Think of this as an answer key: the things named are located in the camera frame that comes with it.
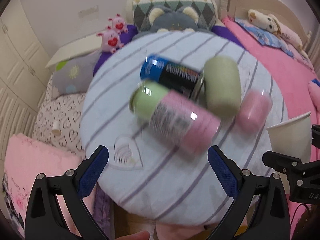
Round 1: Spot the white paper cup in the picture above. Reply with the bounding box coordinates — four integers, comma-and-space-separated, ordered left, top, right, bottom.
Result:
266, 112, 311, 163

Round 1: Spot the clear pink plastic cup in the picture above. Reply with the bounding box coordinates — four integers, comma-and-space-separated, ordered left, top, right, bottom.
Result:
235, 89, 273, 134

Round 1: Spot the pale green matte cup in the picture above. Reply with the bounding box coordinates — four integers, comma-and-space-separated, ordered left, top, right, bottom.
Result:
203, 55, 241, 118

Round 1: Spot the operator hand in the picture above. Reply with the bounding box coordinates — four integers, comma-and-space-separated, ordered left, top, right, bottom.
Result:
116, 231, 150, 240

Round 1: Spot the pink embroidered quilt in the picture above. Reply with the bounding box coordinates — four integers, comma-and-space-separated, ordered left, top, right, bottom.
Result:
2, 132, 97, 238

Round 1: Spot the pink plush toy right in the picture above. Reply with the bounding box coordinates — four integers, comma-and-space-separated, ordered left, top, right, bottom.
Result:
308, 79, 320, 111

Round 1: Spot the pink fleece bedspread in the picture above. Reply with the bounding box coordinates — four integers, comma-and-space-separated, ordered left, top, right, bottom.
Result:
221, 16, 320, 240

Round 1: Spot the small white spool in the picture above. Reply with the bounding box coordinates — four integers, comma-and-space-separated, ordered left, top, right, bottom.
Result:
52, 121, 61, 136

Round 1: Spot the pink green labelled can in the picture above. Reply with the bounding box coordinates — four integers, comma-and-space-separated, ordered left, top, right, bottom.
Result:
129, 80, 221, 154

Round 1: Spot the heart pattern sheet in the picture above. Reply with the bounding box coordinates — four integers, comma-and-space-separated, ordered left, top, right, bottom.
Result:
32, 79, 86, 159

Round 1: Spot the blue floral pillow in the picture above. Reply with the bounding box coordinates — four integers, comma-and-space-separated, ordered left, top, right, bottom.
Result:
234, 17, 293, 57

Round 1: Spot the blue black CoolTowel can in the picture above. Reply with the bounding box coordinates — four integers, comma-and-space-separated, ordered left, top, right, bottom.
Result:
140, 54, 204, 101

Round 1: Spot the cream dog plush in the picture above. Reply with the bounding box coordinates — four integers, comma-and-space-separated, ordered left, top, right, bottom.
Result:
248, 9, 308, 58

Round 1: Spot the grey sun pattern pillow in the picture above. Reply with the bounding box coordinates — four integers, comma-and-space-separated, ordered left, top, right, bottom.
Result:
52, 50, 102, 99

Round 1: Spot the cream wardrobe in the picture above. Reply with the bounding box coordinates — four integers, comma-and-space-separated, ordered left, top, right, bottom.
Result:
1, 0, 52, 159

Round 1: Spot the cream wooden headboard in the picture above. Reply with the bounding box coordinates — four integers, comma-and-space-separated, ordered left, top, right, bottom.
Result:
218, 0, 318, 56

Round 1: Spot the white flat board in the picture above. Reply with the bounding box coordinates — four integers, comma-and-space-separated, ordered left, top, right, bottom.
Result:
45, 34, 102, 70

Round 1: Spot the grey bear plush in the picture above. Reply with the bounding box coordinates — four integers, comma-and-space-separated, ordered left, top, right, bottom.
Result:
132, 7, 211, 40

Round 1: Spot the pink pig plush front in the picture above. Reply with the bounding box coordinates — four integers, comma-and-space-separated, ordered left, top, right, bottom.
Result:
96, 26, 124, 54

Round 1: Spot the pink pig plush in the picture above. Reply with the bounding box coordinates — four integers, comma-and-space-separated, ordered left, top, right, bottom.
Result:
108, 14, 129, 34
96, 26, 124, 54

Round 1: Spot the pink pig plush rear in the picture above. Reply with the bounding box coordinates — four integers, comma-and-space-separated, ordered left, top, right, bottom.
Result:
108, 14, 129, 34

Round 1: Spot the diamond pattern pillow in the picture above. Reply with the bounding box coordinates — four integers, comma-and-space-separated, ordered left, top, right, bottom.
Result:
125, 0, 219, 31

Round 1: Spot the white wall outlet plate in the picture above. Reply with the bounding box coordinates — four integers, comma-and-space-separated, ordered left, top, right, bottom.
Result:
78, 6, 99, 18

